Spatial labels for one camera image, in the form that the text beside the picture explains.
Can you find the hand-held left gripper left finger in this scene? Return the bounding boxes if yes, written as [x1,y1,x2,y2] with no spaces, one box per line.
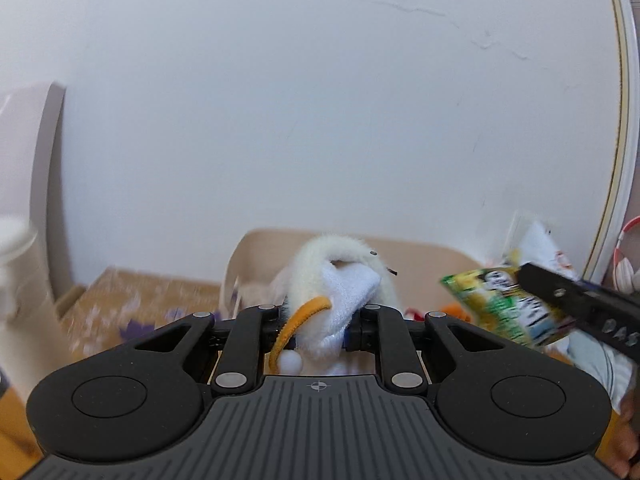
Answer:
[121,304,282,395]

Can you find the white plush toy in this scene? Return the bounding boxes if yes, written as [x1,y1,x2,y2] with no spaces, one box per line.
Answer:
[264,233,402,377]

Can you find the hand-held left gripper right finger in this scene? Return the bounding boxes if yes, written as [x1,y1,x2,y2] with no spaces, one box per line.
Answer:
[344,304,547,393]

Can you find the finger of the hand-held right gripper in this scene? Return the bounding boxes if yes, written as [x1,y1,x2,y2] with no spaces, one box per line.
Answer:
[516,261,640,361]

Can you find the white and gold mirror frame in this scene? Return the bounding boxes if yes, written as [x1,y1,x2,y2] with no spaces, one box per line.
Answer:
[582,0,640,282]

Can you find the beige plastic bin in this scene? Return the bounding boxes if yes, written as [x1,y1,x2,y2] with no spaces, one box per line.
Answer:
[220,228,497,377]

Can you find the green and yellow snack packet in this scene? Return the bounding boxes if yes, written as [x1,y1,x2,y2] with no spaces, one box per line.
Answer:
[439,262,578,348]

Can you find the light blue cloth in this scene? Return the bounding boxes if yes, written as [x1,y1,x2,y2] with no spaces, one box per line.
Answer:
[565,332,632,403]

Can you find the white plastic container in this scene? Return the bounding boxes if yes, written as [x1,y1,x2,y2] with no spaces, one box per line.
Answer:
[0,214,77,397]

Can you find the white plastic bag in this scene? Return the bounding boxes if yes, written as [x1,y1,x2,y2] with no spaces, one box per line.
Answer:
[507,212,576,283]

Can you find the brown floral patterned box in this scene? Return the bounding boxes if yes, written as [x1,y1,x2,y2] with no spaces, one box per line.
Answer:
[61,267,227,362]

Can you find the orange toy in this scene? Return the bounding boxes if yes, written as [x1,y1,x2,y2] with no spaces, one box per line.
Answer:
[439,302,473,325]

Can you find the pink and white headphones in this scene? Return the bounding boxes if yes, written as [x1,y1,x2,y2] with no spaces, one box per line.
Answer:
[611,216,640,292]

